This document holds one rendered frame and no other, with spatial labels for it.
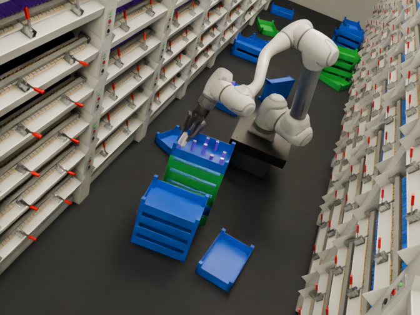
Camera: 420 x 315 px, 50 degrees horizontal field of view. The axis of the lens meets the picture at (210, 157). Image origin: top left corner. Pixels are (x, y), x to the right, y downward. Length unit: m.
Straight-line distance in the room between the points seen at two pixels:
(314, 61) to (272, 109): 0.54
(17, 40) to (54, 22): 0.19
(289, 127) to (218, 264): 0.92
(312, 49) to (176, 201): 1.04
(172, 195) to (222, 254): 0.43
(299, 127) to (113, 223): 1.21
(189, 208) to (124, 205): 0.44
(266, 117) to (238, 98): 0.77
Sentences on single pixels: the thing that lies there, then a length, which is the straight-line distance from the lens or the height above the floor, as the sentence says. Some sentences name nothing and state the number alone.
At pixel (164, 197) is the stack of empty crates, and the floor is 0.24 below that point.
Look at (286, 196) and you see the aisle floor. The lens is 3.03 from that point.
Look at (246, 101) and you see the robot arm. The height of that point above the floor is 0.83.
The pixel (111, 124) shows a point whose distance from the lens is 2.52.
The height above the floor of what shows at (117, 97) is 0.57.
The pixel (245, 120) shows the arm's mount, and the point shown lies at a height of 0.28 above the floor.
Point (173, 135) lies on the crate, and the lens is 3.17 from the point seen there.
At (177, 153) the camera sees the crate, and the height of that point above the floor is 0.42.
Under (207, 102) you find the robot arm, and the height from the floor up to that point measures 0.72.
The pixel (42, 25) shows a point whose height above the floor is 1.13.
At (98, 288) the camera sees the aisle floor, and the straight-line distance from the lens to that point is 2.23.
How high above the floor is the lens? 1.85
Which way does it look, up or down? 37 degrees down
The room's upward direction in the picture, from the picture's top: 19 degrees clockwise
